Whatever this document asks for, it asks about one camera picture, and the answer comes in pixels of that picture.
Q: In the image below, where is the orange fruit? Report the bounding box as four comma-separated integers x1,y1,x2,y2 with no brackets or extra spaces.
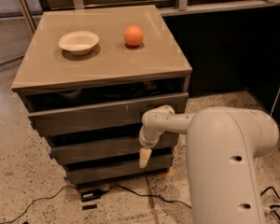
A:
123,25,144,47

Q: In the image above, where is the grey top drawer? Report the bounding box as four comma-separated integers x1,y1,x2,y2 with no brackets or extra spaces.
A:
29,92,189,136

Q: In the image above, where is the grey drawer cabinet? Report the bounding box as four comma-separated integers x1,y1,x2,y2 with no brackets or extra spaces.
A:
12,6,191,172

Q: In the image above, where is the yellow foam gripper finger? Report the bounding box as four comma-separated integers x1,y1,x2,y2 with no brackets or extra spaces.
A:
139,147,152,168

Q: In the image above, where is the black power adapter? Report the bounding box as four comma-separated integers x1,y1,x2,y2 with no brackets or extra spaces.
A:
81,189,102,203

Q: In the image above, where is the black tape strip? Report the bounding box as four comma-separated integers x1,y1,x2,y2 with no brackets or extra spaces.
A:
82,204,97,211

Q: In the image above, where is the black floor cable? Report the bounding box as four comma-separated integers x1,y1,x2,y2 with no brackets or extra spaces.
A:
0,184,192,224

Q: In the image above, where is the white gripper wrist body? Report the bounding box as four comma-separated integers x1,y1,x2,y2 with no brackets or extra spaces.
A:
139,126,161,148

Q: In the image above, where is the grey bottom drawer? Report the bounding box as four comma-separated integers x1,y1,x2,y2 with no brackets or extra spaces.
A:
66,154,174,185

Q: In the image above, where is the grey drawer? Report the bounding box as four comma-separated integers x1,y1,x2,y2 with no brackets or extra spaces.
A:
66,154,174,185
49,131,180,166
29,92,189,136

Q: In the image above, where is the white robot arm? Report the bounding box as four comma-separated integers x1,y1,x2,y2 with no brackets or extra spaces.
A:
139,105,279,224

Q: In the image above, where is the white paper bowl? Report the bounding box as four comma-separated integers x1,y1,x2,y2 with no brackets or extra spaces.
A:
58,31,99,55

